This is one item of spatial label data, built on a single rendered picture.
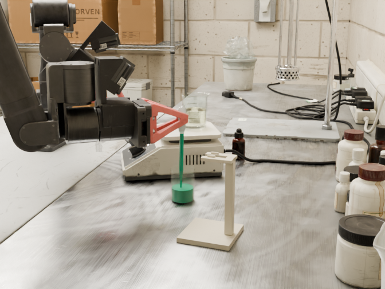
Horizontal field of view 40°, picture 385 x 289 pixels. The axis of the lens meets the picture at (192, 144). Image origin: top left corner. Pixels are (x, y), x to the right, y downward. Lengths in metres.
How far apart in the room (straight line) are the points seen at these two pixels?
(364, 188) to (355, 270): 0.15
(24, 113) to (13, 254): 0.20
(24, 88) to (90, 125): 0.11
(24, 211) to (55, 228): 0.10
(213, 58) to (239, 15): 0.32
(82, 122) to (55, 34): 0.24
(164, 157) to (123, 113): 0.22
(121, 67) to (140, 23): 2.40
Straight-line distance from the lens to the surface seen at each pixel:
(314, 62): 3.47
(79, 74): 0.82
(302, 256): 0.76
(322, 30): 3.46
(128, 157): 1.08
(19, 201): 0.99
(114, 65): 0.83
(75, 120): 0.83
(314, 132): 1.42
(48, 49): 1.01
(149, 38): 3.23
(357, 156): 1.00
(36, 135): 0.81
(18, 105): 0.81
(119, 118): 0.83
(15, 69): 0.81
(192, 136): 1.03
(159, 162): 1.03
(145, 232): 0.82
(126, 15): 3.25
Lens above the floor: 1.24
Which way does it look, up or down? 15 degrees down
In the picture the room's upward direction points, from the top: straight up
